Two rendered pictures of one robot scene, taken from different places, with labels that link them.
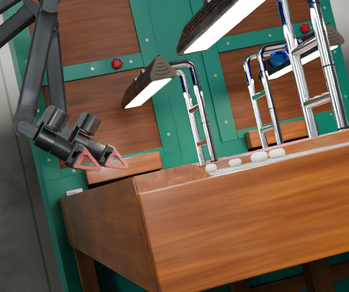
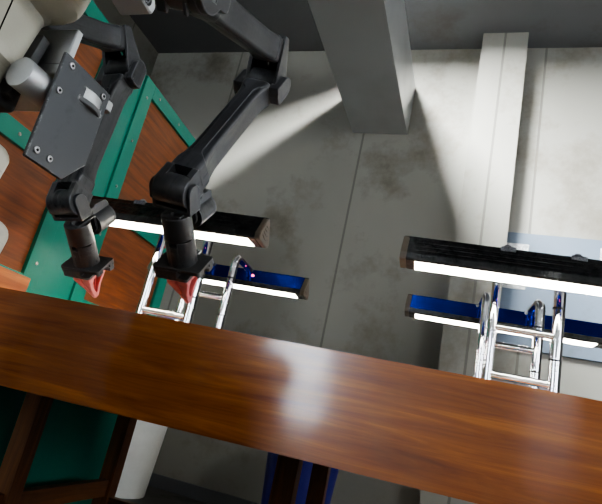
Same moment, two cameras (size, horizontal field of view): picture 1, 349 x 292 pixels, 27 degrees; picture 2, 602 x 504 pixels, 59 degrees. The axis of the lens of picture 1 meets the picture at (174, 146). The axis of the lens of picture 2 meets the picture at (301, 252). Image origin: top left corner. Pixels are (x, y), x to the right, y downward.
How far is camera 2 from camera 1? 180 cm
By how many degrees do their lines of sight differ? 62
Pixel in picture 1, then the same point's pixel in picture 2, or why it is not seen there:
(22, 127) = (194, 193)
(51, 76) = (102, 130)
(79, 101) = not seen: outside the picture
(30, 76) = (225, 140)
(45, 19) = (263, 99)
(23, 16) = (115, 37)
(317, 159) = not seen: outside the picture
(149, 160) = (17, 282)
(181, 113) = (56, 249)
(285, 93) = (125, 288)
